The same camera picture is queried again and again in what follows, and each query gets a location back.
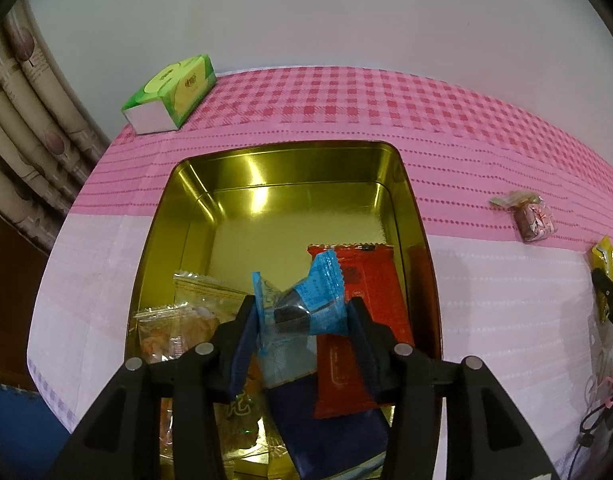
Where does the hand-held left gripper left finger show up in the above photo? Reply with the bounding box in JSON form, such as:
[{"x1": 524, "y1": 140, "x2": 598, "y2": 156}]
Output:
[{"x1": 46, "y1": 295, "x2": 260, "y2": 480}]

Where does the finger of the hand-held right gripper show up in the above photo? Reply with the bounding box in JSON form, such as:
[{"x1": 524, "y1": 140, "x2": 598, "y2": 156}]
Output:
[{"x1": 591, "y1": 264, "x2": 613, "y2": 327}]

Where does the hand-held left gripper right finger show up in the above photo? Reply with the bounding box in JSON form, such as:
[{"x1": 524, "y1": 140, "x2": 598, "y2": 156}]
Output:
[{"x1": 346, "y1": 296, "x2": 557, "y2": 480}]

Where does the yellow snack packet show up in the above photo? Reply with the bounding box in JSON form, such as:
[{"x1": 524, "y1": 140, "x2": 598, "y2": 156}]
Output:
[{"x1": 589, "y1": 236, "x2": 613, "y2": 281}]

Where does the clear cracker packet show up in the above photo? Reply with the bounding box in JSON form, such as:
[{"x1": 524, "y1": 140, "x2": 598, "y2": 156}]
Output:
[
  {"x1": 174, "y1": 271, "x2": 247, "y2": 331},
  {"x1": 134, "y1": 305, "x2": 192, "y2": 376}
]

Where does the red snack packet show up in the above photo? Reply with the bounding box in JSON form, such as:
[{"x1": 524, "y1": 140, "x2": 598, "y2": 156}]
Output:
[{"x1": 306, "y1": 242, "x2": 416, "y2": 420}]

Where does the small blue candy packet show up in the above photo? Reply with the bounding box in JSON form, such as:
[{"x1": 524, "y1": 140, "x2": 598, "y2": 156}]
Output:
[{"x1": 251, "y1": 250, "x2": 348, "y2": 356}]

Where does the dark blue snack packet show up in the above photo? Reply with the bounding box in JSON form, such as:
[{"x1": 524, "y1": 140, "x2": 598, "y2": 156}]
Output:
[{"x1": 259, "y1": 330, "x2": 391, "y2": 480}]

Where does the gold tin box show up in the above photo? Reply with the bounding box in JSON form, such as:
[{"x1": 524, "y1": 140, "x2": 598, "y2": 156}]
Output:
[{"x1": 122, "y1": 141, "x2": 443, "y2": 480}]

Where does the brown wrapped candy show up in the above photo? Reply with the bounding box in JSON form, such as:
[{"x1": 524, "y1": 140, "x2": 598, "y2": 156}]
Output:
[{"x1": 489, "y1": 191, "x2": 557, "y2": 243}]

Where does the blue mat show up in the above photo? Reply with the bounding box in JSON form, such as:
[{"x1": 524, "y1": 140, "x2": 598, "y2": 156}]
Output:
[{"x1": 0, "y1": 380, "x2": 74, "y2": 480}]

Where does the pink checked tablecloth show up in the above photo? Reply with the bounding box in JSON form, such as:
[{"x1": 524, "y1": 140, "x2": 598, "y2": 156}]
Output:
[{"x1": 27, "y1": 66, "x2": 613, "y2": 480}]

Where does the green tissue box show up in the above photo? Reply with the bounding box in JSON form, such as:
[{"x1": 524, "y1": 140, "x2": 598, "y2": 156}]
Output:
[{"x1": 121, "y1": 53, "x2": 218, "y2": 135}]

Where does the beige patterned curtain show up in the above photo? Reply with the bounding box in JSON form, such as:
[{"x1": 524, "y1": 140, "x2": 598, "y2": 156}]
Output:
[{"x1": 0, "y1": 0, "x2": 112, "y2": 256}]

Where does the black cable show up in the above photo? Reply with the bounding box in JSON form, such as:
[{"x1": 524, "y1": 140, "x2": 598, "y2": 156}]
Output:
[{"x1": 577, "y1": 375, "x2": 613, "y2": 448}]

